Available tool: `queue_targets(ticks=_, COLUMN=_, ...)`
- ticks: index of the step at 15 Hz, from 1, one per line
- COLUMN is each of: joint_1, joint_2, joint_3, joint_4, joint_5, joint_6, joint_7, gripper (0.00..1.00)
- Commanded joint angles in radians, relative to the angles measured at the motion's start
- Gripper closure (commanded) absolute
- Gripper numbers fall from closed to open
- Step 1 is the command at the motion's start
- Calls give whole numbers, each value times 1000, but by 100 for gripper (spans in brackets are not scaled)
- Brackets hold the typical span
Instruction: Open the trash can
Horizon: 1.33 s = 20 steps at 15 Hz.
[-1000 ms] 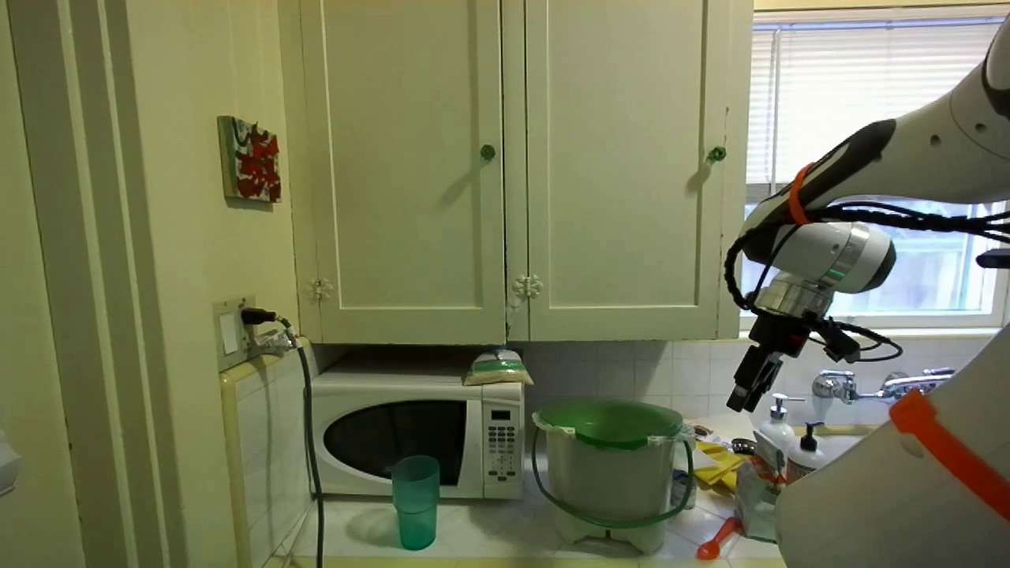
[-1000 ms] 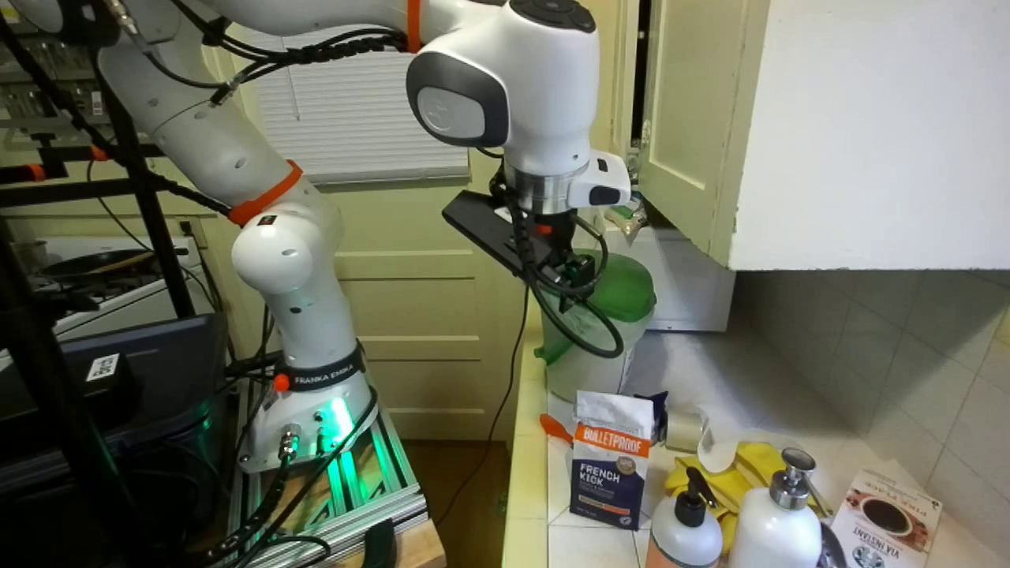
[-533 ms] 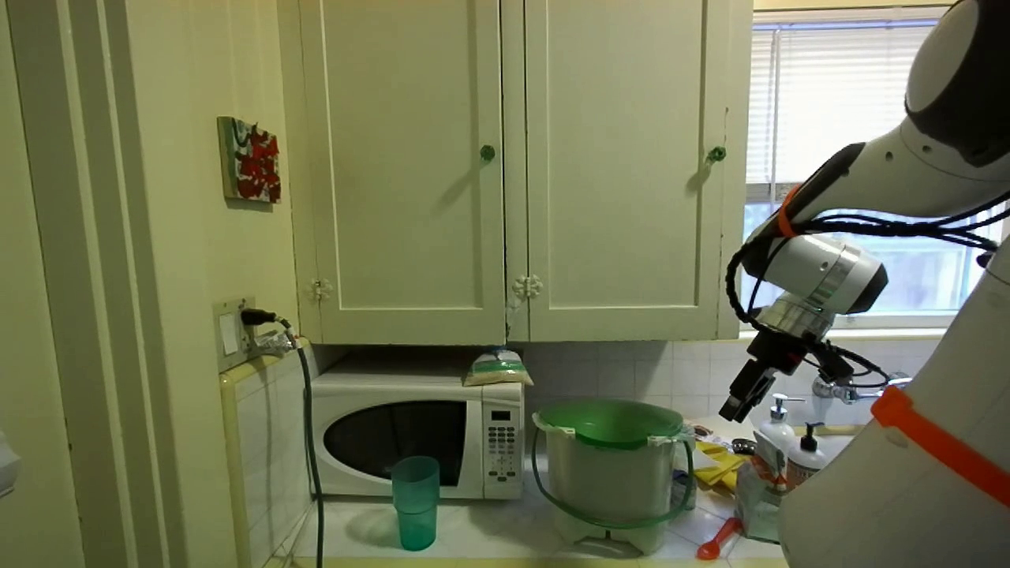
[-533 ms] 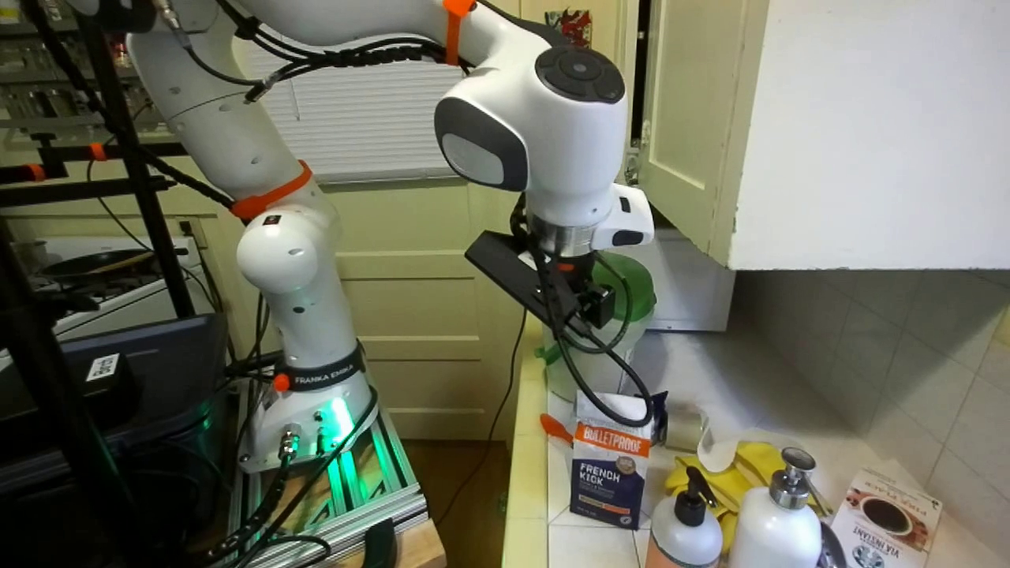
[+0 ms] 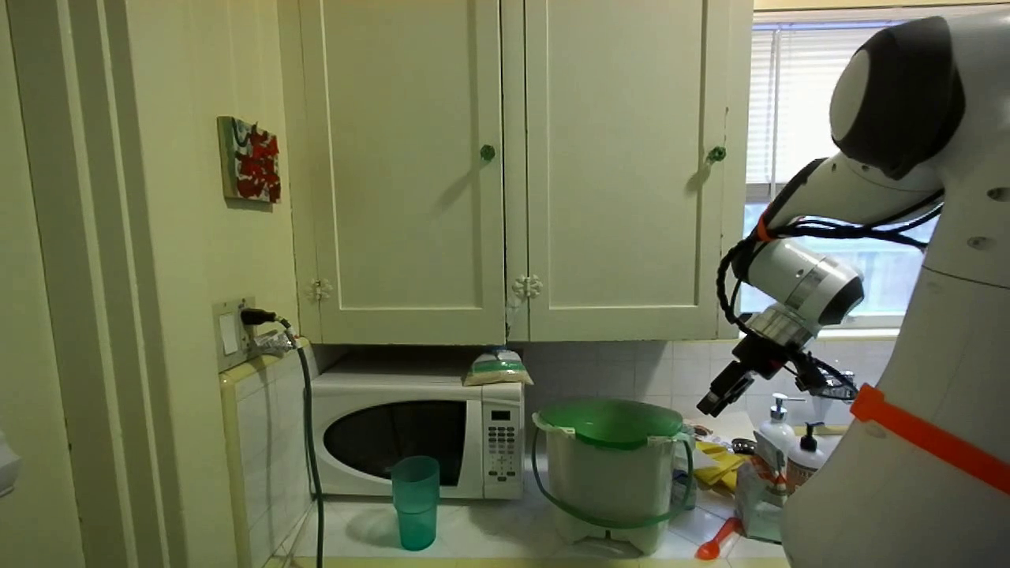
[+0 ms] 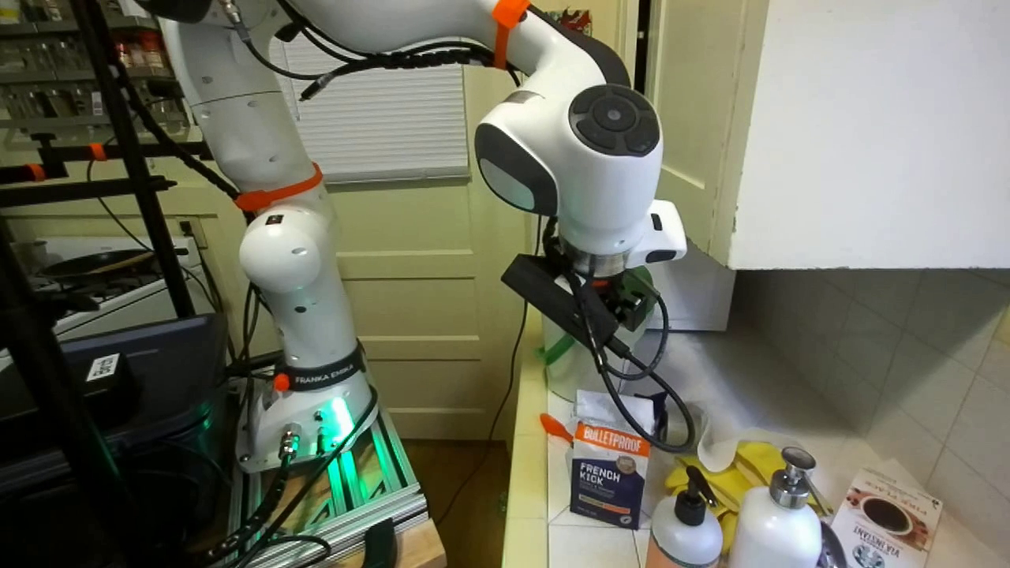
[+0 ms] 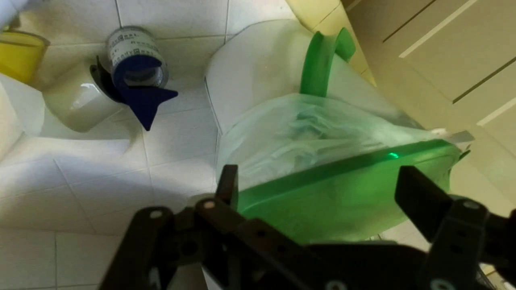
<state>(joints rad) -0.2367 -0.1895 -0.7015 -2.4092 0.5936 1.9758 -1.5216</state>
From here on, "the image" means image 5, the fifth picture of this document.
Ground white trash can body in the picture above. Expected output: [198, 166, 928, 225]
[526, 397, 698, 559]

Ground orange spatula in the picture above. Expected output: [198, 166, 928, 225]
[695, 510, 745, 566]

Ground teal plastic cup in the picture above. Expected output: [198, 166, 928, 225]
[389, 452, 445, 551]

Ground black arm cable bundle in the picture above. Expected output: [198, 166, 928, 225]
[715, 208, 941, 395]

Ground white spray bottle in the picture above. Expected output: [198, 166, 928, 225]
[786, 419, 829, 489]

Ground white pump soap bottle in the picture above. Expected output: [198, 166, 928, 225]
[757, 390, 802, 467]

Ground cream wall cabinet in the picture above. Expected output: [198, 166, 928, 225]
[278, 0, 757, 347]

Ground white microwave oven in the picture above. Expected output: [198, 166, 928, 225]
[306, 366, 526, 505]

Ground red floral wall picture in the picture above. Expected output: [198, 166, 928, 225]
[214, 112, 284, 208]

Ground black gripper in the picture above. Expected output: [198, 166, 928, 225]
[695, 302, 820, 416]

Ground white wall outlet plate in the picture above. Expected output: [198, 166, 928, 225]
[211, 297, 263, 373]

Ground cream panelled door with frame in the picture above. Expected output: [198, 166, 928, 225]
[0, 0, 197, 568]

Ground white window blind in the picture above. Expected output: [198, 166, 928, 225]
[745, 16, 899, 190]

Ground blue orange coffee bag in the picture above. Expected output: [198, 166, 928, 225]
[732, 455, 789, 546]

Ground green trash can lid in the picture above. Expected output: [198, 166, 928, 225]
[530, 397, 695, 452]

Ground black power cable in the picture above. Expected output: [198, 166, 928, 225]
[236, 302, 332, 568]

